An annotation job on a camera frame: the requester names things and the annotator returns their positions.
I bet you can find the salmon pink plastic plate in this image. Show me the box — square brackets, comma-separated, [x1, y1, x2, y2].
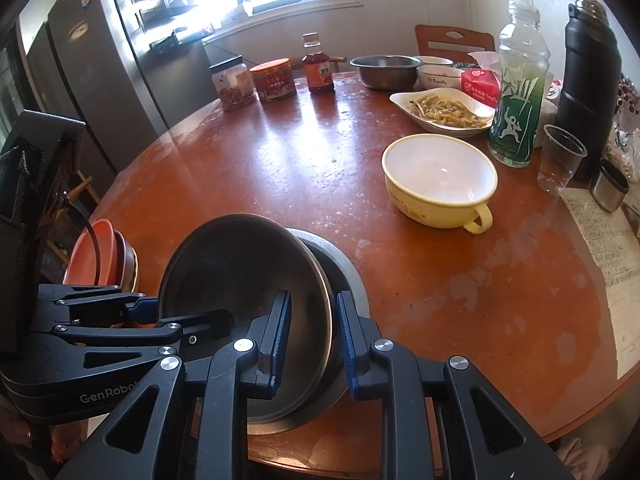
[63, 219, 117, 285]

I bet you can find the brown plate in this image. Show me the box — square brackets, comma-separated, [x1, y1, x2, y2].
[114, 230, 139, 292]

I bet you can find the steel bowl small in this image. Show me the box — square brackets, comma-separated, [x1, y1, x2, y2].
[157, 212, 335, 424]

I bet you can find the steel bowl wide rim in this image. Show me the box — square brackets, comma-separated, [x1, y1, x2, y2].
[247, 229, 370, 436]

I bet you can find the yellow enamel bowl with handle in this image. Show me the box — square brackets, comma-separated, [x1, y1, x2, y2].
[381, 133, 498, 235]

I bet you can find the paper sheet on table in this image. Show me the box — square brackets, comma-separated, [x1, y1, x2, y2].
[560, 188, 640, 377]

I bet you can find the grey refrigerator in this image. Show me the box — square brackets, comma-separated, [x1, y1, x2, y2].
[19, 0, 222, 191]

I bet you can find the clear jar black lid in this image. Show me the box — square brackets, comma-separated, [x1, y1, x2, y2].
[209, 55, 256, 112]

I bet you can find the red jar orange lid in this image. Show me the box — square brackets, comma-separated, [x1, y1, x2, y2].
[250, 58, 296, 104]

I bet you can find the steel thermos cap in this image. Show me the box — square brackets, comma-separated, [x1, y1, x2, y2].
[590, 159, 629, 214]

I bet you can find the brown sauce bottle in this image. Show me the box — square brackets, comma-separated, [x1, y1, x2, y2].
[302, 32, 334, 93]

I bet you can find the clear plastic cup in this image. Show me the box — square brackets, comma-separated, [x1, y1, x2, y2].
[537, 125, 588, 196]

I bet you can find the steel bowl far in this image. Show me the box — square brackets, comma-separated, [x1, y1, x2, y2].
[349, 54, 422, 92]

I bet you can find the white dish with noodles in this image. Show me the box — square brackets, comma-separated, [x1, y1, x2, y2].
[390, 88, 495, 139]

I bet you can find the red tissue pack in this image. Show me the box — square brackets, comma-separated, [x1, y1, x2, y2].
[460, 68, 500, 108]

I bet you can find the white ceramic bowl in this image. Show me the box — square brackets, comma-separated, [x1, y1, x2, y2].
[418, 55, 462, 90]

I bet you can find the black thermos flask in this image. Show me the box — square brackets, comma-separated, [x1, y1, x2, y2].
[555, 0, 622, 182]

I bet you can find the green label plastic bottle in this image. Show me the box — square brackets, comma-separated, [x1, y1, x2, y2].
[488, 0, 550, 168]

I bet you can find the wooden chair far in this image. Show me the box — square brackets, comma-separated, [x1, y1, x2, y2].
[414, 25, 496, 63]

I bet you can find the black cable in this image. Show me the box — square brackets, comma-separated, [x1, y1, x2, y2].
[60, 192, 104, 281]

